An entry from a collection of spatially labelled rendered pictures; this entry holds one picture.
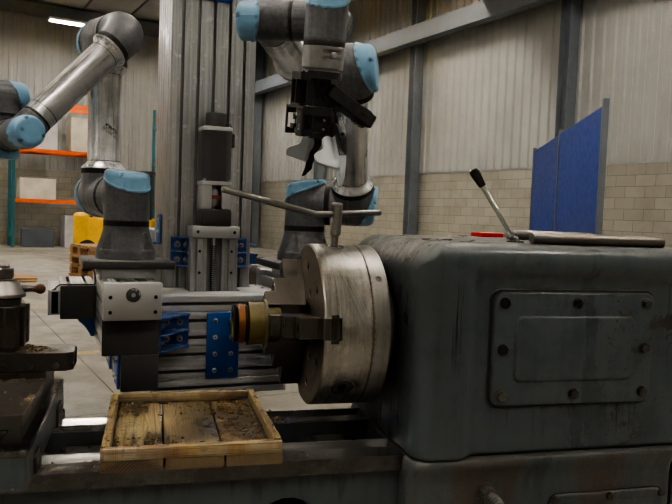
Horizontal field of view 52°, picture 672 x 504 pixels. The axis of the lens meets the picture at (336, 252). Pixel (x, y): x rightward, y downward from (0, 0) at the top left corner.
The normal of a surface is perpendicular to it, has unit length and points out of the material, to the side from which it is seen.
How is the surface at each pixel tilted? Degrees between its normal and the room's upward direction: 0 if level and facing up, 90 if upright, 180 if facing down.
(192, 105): 90
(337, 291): 61
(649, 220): 90
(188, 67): 90
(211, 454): 90
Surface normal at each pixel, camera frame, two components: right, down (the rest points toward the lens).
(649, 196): -0.86, 0.00
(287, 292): 0.23, -0.52
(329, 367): 0.23, 0.40
